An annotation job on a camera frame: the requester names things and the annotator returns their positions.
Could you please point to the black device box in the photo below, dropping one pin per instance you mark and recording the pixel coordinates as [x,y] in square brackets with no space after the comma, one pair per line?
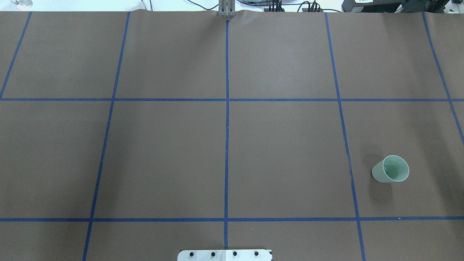
[384,6]

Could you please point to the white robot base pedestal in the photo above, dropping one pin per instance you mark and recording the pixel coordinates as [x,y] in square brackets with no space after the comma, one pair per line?
[226,255]

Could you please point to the light green cup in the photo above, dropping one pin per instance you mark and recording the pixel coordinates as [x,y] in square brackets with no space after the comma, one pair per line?
[391,169]

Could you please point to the aluminium frame post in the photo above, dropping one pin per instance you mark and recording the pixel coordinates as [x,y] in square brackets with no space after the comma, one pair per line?
[226,8]

